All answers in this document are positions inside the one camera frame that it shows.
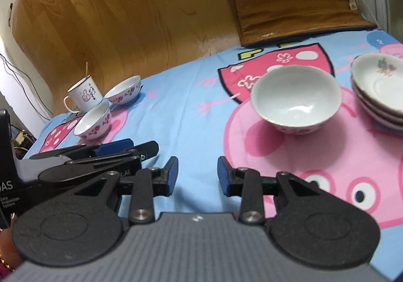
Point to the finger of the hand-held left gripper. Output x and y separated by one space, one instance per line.
148 149
113 145

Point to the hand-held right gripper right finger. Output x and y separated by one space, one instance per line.
223 175

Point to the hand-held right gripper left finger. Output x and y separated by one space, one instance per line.
172 175

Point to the white bowl purple floral print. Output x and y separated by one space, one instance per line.
124 91
93 124
296 99

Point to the white plate floral print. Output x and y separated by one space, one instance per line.
385 123
381 77
377 109

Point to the person's left hand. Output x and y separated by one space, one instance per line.
9 244

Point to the cartoon pig printed blanket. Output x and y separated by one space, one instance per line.
195 131

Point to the white enamel mug thumb print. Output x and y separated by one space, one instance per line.
86 93

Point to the wood-grain wall sheet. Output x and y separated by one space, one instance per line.
110 17

